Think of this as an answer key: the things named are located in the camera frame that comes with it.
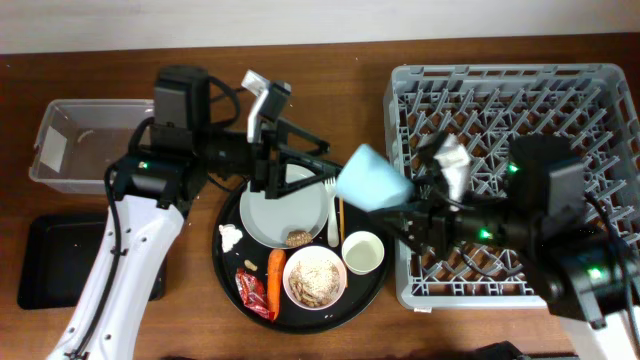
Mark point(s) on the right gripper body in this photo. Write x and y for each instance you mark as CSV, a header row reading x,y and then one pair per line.
x,y
435,228

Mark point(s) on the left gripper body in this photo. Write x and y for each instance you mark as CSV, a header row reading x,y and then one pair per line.
x,y
272,163

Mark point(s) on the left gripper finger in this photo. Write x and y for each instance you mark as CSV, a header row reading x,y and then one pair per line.
x,y
294,137
321,170

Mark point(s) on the white plastic cup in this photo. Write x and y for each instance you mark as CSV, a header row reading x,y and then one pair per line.
x,y
362,252

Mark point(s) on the blue plastic cup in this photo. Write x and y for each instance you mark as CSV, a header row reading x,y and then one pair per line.
x,y
369,182

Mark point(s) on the white tissue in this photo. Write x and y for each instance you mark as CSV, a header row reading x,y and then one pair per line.
x,y
230,236

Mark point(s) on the red snack wrapper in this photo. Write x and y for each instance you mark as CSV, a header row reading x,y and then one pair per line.
x,y
252,293

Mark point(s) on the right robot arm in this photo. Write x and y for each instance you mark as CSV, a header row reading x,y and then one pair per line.
x,y
567,247

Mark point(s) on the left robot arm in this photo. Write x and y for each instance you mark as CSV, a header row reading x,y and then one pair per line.
x,y
150,190

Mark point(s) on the grey dishwasher rack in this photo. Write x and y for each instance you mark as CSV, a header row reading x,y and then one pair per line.
x,y
486,107

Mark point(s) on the white plastic fork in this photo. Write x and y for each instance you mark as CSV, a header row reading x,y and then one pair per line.
x,y
332,225

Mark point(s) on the wooden chopstick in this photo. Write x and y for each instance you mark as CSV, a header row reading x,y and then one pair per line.
x,y
341,221

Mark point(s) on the brown food lump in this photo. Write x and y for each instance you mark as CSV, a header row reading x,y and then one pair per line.
x,y
298,238

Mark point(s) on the grey round plate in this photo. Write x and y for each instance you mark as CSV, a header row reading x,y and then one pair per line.
x,y
269,221

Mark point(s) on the round black serving tray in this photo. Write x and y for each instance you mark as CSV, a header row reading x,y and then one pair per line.
x,y
361,290

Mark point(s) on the white bowl with food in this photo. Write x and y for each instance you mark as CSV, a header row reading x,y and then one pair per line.
x,y
314,278

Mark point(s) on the orange carrot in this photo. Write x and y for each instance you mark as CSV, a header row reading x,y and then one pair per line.
x,y
275,269

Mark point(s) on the peanut shell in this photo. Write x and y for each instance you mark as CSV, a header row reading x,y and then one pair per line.
x,y
251,266

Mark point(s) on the clear plastic bin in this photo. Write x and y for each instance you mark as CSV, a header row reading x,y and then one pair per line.
x,y
79,138

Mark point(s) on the black rectangular tray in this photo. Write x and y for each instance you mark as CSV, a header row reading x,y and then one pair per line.
x,y
60,253

